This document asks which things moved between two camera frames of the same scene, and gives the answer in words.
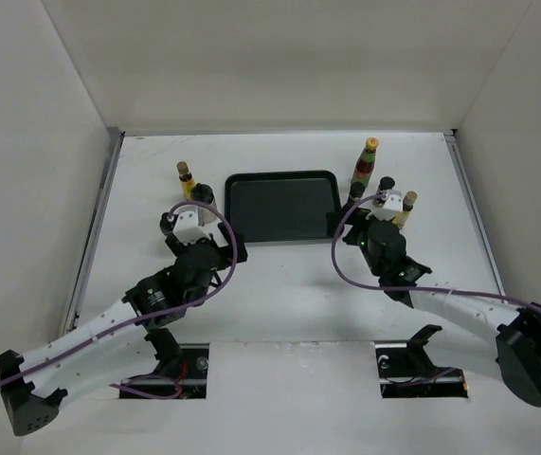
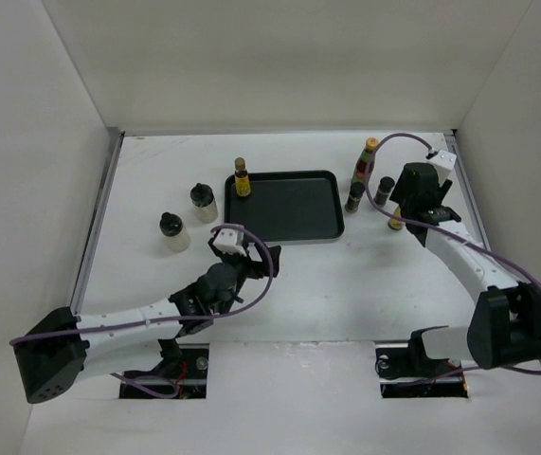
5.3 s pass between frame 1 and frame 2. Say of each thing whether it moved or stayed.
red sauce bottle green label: stayed
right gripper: moved
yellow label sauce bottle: moved
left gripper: moved
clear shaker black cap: stayed
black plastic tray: stayed
